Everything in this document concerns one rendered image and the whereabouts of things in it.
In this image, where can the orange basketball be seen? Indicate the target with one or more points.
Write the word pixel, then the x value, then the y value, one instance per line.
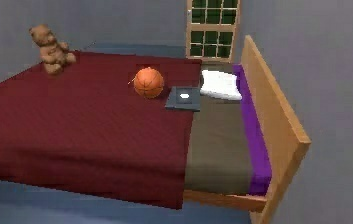
pixel 148 83

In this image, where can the wooden framed window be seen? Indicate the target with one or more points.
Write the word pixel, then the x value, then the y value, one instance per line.
pixel 212 30

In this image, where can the dark grey laptop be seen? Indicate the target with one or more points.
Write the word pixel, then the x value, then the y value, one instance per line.
pixel 183 99

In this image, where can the brown teddy bear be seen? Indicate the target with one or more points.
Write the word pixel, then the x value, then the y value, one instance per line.
pixel 52 50

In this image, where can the wooden bed with red cover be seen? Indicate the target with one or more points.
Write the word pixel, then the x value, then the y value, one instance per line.
pixel 84 133

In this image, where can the white pillow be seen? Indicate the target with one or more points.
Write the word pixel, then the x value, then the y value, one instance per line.
pixel 220 85

